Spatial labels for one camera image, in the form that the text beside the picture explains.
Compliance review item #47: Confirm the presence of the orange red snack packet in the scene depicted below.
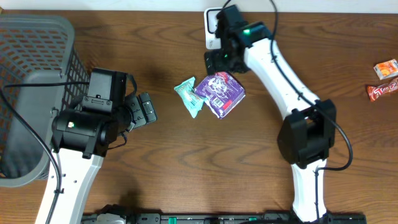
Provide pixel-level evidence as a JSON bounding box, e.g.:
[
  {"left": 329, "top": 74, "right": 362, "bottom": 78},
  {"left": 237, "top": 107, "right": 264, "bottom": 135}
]
[{"left": 366, "top": 78, "right": 397, "bottom": 102}]

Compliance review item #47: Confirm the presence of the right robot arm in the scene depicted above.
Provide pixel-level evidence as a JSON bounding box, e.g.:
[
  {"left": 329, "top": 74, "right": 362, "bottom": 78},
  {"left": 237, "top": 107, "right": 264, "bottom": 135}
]
[{"left": 204, "top": 5, "right": 336, "bottom": 223}]

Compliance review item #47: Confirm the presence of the grey plastic basket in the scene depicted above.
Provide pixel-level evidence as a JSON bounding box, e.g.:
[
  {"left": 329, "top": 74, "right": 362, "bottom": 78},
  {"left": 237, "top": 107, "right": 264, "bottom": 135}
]
[{"left": 1, "top": 15, "right": 90, "bottom": 188}]

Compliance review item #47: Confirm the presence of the white orange small packet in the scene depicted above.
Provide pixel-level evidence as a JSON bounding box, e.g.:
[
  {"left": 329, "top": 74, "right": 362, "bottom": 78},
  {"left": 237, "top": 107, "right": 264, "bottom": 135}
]
[{"left": 374, "top": 59, "right": 398, "bottom": 80}]

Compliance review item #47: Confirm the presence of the teal wipes packet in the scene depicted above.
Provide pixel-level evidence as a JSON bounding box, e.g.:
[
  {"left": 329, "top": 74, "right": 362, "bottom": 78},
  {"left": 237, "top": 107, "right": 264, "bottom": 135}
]
[{"left": 174, "top": 77, "right": 205, "bottom": 118}]

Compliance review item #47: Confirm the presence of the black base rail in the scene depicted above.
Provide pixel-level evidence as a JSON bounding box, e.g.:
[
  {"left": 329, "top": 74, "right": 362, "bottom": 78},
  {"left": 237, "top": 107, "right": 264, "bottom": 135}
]
[{"left": 80, "top": 205, "right": 368, "bottom": 224}]

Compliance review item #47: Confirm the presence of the purple red snack packet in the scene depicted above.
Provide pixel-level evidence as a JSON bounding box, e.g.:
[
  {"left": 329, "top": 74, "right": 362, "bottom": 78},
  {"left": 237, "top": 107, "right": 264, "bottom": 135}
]
[{"left": 195, "top": 72, "right": 246, "bottom": 119}]

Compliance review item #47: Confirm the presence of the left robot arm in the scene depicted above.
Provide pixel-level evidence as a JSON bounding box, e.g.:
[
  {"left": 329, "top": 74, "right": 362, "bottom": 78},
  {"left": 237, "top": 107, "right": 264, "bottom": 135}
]
[{"left": 35, "top": 93, "right": 157, "bottom": 223}]

